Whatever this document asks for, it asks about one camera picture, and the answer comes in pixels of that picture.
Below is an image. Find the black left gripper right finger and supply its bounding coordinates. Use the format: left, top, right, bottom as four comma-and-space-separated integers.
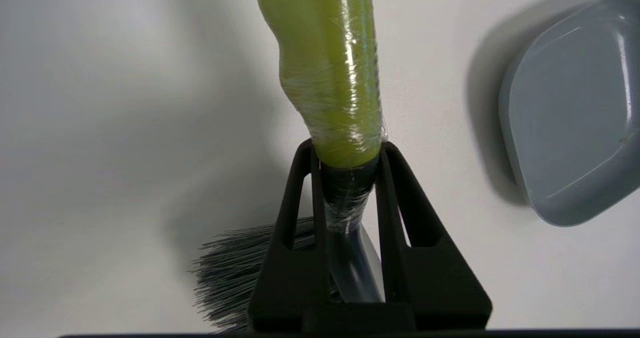
375, 142, 494, 332

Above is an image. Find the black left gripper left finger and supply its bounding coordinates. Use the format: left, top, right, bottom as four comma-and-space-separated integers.
247, 139, 332, 332

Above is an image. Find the black brush with green handle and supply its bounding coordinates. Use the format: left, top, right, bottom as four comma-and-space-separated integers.
190, 0, 389, 334

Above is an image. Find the grey rounded plastic plate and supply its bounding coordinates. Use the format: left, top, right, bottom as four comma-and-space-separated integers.
498, 0, 640, 227

